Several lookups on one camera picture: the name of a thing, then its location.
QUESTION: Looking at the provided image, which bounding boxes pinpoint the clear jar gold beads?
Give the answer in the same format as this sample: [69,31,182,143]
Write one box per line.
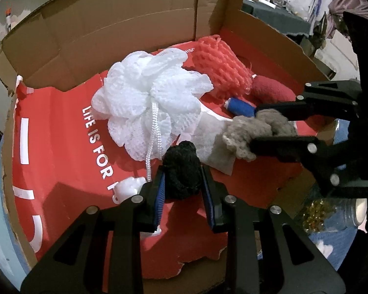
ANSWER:
[298,198,368,234]

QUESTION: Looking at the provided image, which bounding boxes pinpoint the white paper sachet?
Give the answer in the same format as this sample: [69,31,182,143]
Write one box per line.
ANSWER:
[177,104,236,176]

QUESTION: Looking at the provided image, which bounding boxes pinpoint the blue towel blanket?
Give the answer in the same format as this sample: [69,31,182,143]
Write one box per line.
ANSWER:
[0,132,366,293]

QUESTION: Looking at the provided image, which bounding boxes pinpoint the white tissue wad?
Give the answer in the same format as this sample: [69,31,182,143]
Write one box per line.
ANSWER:
[113,174,165,240]

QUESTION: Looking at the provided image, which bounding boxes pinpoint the white mesh bath loofah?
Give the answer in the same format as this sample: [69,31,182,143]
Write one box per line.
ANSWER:
[91,48,213,180]

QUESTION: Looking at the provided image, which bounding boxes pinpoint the black pompom ball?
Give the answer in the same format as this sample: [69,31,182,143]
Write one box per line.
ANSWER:
[163,141,201,200]

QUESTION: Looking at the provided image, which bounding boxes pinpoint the red mesh loofah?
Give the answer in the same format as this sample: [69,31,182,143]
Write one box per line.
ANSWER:
[192,35,253,99]

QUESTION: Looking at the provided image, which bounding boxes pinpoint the dark cloth side table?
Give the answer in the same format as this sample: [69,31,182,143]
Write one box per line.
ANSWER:
[241,0,310,37]

